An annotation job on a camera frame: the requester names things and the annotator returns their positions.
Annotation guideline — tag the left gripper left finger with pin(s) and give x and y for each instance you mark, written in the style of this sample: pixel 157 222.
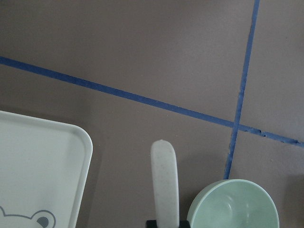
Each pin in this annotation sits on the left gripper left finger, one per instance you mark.
pixel 151 224

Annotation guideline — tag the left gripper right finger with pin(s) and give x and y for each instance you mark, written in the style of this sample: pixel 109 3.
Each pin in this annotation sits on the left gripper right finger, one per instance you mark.
pixel 184 224

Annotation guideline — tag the white speckled spoon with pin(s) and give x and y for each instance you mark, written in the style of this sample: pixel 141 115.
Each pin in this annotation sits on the white speckled spoon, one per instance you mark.
pixel 165 184

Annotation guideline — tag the mint green bowl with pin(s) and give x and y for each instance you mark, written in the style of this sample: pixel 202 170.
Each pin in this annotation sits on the mint green bowl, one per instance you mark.
pixel 234 203

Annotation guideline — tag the white bear tray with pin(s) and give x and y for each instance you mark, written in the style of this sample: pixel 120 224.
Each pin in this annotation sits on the white bear tray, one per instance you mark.
pixel 43 170

